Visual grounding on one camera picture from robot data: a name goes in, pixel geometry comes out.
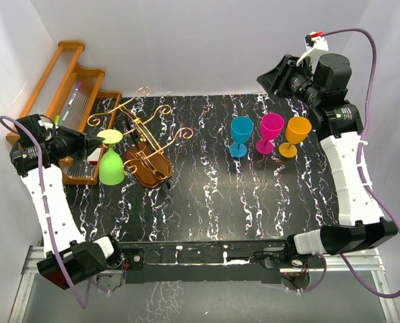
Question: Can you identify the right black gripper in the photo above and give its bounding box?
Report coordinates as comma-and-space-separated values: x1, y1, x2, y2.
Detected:
257, 55, 323, 108

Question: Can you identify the green wine glass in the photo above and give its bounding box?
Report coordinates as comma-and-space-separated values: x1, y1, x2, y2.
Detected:
98, 129, 125, 186

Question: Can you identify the pink wine glass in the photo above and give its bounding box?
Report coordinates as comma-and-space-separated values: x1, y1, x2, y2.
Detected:
256, 113, 285, 155

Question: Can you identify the orange wine glass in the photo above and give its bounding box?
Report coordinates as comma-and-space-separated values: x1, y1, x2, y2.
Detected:
279, 116, 312, 158

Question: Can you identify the blue wine glass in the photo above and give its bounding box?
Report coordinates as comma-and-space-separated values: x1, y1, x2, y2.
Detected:
229, 116, 254, 158

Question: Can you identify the gold wire wine glass rack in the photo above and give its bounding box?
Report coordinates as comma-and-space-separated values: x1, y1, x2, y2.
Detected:
87, 96, 194, 189

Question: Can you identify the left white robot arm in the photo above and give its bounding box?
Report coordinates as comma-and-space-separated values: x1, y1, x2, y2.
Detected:
9, 114, 124, 289

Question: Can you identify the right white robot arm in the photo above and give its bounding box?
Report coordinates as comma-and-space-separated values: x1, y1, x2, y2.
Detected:
257, 32, 398, 267

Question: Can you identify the orange wooden shelf rack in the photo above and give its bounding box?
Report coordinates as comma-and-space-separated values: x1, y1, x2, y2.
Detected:
6, 40, 123, 186

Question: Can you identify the small red white box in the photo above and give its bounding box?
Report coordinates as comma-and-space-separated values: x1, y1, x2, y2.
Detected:
87, 148, 101, 164

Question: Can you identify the pink green marker pen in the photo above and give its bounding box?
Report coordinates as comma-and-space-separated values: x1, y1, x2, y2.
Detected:
55, 81, 82, 125

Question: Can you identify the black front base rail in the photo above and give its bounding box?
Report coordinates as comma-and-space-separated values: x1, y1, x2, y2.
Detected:
85, 237, 325, 285

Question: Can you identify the aluminium frame rail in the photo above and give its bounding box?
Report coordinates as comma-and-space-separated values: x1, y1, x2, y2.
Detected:
7, 244, 399, 323

